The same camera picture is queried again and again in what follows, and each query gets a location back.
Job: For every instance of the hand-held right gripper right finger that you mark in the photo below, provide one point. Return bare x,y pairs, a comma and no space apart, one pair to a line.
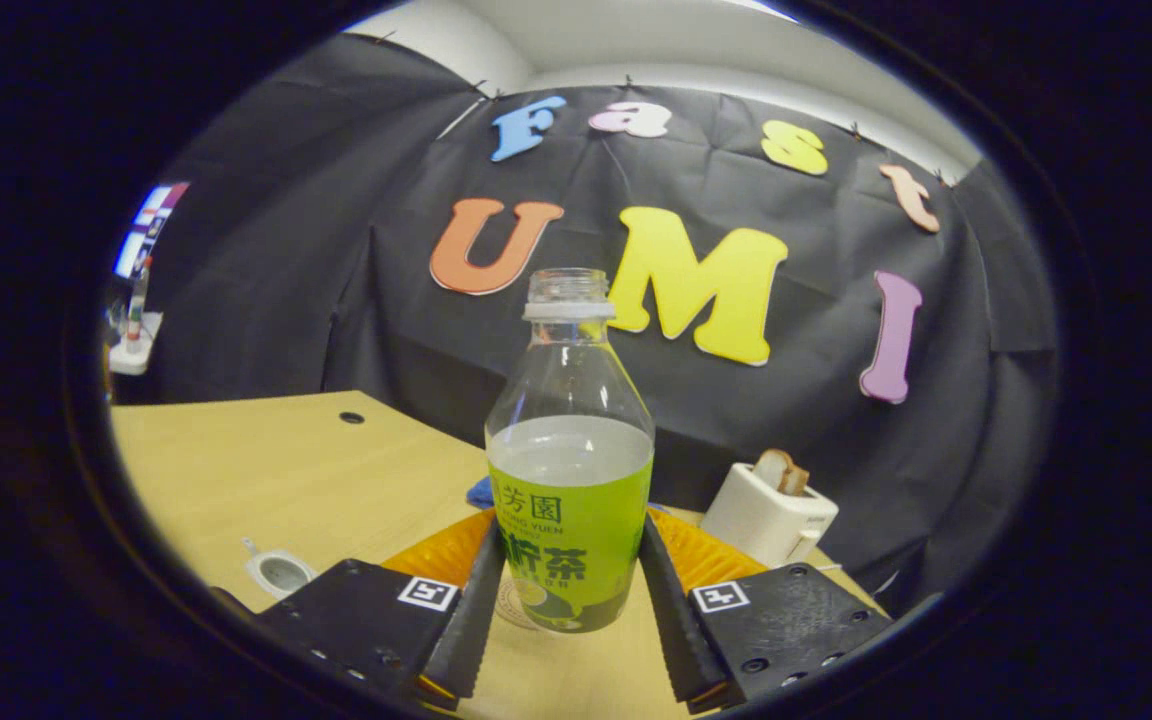
671,620

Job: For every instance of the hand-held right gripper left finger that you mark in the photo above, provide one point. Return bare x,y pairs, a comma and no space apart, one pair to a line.
476,620

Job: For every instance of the round coaster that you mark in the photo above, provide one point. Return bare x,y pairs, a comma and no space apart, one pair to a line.
511,606

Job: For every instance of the green label water bottle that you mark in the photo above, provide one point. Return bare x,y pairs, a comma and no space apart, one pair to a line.
571,500

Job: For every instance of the red cap clear bottle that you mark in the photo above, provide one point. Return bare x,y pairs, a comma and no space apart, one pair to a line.
138,300

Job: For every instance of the blue towel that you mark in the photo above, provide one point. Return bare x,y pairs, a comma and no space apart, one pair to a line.
481,493

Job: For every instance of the white toaster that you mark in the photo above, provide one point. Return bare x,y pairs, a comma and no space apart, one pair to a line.
756,520

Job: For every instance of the pale bread slice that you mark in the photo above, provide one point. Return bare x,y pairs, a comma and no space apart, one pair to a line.
771,468

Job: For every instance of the brown bread slice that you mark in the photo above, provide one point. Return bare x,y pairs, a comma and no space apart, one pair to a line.
798,482

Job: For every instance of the black backdrop cloth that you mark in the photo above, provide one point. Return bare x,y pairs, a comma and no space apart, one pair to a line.
336,300

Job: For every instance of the white side table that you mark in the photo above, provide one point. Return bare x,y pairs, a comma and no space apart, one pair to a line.
136,355

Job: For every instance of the computer monitor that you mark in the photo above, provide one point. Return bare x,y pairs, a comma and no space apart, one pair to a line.
148,225

